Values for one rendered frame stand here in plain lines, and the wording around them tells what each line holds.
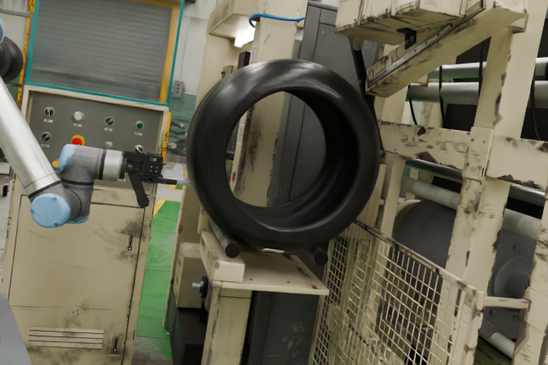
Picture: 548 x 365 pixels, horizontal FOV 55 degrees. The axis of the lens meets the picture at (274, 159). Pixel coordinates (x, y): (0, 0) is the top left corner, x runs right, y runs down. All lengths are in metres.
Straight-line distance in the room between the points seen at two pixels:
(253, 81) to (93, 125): 0.93
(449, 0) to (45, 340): 1.98
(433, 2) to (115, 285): 1.65
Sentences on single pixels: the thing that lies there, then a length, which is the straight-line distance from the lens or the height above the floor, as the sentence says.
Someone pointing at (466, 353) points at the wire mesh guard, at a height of 0.85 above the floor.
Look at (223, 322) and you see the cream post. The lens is 2.06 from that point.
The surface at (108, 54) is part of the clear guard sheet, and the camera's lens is 2.24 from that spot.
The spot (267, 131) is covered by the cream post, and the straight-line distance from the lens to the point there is 1.91.
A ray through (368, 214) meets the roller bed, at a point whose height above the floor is 1.00.
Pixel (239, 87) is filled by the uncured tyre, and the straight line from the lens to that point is 1.52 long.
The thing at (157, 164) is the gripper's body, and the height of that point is 1.12.
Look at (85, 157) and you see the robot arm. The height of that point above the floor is 1.11.
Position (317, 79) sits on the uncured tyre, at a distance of 1.56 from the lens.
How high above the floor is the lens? 1.32
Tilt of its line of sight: 5 degrees down
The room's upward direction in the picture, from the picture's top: 9 degrees clockwise
